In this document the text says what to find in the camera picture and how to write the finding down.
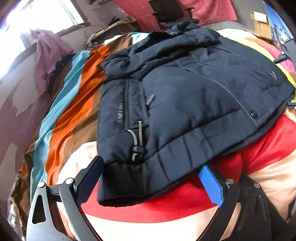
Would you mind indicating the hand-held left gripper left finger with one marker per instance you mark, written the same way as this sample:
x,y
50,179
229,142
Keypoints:
x,y
90,178

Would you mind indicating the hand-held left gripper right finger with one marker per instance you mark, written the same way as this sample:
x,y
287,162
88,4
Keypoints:
x,y
210,183

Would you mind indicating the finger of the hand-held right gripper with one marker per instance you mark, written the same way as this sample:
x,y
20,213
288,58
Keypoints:
x,y
291,106
281,60

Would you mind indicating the dark navy padded jacket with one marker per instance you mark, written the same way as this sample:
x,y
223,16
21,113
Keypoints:
x,y
196,99

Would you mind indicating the dark clothes pile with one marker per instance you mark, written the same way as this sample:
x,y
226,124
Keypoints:
x,y
61,69

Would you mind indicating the light wooden chair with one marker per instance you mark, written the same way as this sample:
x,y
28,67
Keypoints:
x,y
260,25

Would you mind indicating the cream and red plush blanket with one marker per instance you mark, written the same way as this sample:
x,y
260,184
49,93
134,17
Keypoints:
x,y
266,157

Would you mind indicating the multicolour striped bed sheet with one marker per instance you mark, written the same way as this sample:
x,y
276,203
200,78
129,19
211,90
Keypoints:
x,y
69,99

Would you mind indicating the black office chair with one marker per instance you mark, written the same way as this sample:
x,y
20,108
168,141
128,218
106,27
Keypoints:
x,y
168,9

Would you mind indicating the pink hanging garment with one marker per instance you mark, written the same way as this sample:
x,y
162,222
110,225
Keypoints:
x,y
48,55

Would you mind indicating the wooden desk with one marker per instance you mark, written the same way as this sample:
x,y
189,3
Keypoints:
x,y
111,28

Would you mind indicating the window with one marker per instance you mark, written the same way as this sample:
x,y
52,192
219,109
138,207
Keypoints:
x,y
34,20

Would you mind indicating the starry blue wall poster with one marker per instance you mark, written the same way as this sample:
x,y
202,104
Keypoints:
x,y
276,20

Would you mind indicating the red checked wall cloth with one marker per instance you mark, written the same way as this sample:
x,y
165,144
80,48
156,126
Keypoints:
x,y
215,9

